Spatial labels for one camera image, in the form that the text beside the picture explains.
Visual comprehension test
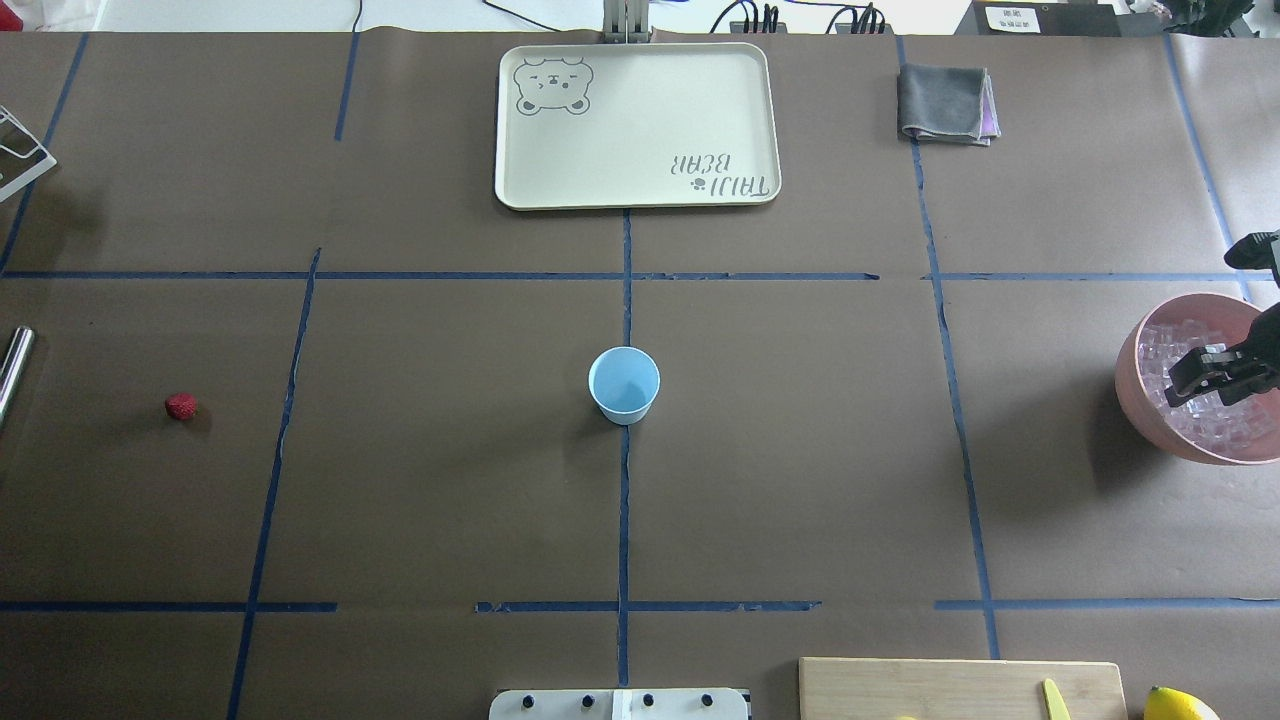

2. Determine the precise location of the cream bear serving tray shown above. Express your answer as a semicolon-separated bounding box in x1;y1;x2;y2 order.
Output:
494;42;782;211

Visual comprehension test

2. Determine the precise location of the folded grey cloth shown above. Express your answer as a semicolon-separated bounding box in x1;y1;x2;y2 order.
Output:
897;63;1002;146

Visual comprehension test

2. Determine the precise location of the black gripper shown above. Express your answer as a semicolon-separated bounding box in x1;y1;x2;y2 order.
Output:
1165;231;1279;407

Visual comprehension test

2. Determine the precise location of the yellow lemon near board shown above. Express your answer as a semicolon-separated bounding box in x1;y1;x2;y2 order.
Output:
1143;685;1220;720

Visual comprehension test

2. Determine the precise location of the yellow plastic knife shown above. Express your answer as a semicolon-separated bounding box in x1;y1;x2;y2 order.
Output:
1042;678;1071;720

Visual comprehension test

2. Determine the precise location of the red strawberry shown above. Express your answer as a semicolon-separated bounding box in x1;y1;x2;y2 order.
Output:
164;392;198;421

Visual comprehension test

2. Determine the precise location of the white wire cup rack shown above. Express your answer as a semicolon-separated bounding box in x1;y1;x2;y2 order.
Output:
0;106;58;202

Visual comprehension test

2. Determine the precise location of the black box on desk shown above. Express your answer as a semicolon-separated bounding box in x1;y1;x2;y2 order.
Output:
954;1;1123;37

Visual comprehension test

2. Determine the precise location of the light blue plastic cup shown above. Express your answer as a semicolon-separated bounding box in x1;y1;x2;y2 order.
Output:
588;346;660;427

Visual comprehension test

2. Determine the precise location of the wooden cutting board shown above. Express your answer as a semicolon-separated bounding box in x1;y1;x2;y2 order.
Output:
797;657;1129;719

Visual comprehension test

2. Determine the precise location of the pink bowl of ice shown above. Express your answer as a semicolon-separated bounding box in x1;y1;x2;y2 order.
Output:
1114;292;1279;466

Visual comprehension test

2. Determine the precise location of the aluminium frame post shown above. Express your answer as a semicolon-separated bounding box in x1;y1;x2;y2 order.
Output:
602;0;652;44

